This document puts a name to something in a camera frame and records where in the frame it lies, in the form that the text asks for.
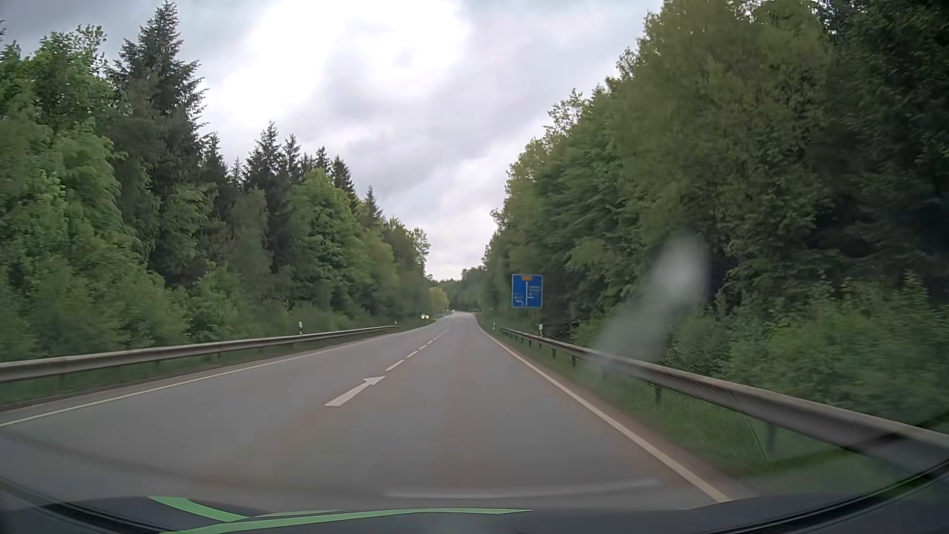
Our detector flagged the blue road sign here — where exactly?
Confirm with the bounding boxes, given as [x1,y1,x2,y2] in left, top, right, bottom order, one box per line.
[511,273,544,310]

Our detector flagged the grey asphalt road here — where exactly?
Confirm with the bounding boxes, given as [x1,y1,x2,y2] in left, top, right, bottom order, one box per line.
[0,311,750,513]

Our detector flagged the road markings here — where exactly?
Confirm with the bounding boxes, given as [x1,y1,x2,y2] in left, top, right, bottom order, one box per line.
[0,314,732,504]

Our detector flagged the car's own bonnet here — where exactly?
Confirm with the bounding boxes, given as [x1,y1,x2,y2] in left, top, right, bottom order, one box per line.
[0,461,949,534]

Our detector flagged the wood of green trees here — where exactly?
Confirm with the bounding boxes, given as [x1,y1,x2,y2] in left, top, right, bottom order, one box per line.
[0,0,450,363]
[451,0,949,427]

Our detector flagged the grey metal guard rail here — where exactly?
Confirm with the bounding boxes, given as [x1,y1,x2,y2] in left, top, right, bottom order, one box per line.
[0,325,400,385]
[500,328,949,470]

